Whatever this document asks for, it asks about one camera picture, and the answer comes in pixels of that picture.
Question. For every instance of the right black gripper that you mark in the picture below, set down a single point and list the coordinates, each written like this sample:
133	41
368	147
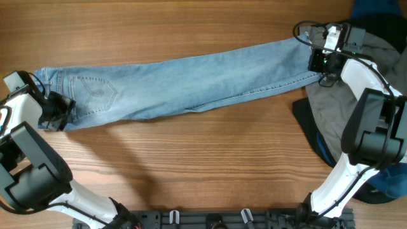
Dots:
317	62

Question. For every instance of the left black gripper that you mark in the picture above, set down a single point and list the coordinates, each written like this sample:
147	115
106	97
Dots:
63	110

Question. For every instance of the light blue denim jeans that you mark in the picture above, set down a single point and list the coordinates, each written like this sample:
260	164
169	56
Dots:
190	85

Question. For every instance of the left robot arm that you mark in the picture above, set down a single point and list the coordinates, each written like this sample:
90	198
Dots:
35	178

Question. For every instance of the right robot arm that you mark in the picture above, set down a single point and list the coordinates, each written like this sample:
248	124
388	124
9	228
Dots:
373	138

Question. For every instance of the grey button shirt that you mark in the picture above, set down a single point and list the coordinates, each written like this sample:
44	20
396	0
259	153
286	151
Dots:
332	107

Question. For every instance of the black garment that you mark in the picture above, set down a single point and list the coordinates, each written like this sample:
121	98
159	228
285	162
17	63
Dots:
318	127

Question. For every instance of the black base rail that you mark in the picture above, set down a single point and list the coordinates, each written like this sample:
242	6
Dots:
271	219

